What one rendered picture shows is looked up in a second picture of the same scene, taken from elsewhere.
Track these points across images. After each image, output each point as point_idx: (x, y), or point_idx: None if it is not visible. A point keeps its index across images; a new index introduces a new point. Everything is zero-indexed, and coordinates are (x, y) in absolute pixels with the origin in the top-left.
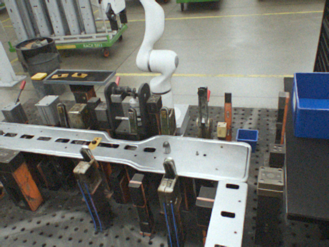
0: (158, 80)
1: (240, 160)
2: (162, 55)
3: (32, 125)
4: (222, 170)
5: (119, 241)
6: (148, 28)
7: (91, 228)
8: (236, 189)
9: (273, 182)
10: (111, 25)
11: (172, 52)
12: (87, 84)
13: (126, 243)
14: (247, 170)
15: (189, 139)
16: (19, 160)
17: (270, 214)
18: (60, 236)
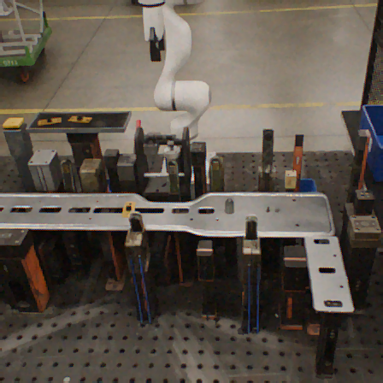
0: (185, 120)
1: (321, 213)
2: (192, 88)
3: (20, 193)
4: (304, 226)
5: (177, 330)
6: (172, 51)
7: (133, 321)
8: (327, 244)
9: (370, 231)
10: (153, 55)
11: (204, 84)
12: (97, 131)
13: (187, 331)
14: (332, 223)
15: (252, 194)
16: (29, 241)
17: (363, 268)
18: (93, 337)
